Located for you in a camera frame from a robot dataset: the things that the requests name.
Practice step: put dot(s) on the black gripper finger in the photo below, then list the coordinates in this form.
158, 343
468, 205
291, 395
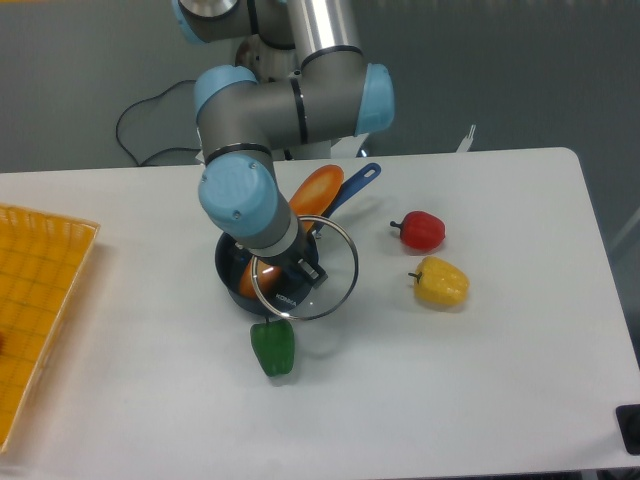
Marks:
311, 272

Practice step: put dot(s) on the glass pot lid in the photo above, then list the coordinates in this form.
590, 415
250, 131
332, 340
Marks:
336, 252

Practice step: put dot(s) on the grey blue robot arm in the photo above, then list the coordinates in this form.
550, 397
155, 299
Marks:
241, 121

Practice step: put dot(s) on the black corner object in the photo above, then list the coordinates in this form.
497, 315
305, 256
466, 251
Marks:
628, 418

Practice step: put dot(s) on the yellow plastic basket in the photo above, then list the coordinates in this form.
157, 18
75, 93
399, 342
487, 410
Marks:
42, 256

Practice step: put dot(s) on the orange bread loaf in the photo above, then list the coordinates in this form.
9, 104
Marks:
313, 197

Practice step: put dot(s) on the dark blue saucepan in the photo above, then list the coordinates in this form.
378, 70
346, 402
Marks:
292, 295

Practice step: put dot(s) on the yellow bell pepper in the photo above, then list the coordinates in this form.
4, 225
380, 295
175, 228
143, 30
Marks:
439, 282

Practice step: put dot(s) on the green bell pepper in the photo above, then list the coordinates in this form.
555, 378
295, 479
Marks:
273, 344

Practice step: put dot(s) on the red bell pepper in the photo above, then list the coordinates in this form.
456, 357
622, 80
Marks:
421, 231

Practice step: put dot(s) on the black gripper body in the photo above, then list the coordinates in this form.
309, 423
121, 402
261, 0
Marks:
279, 245

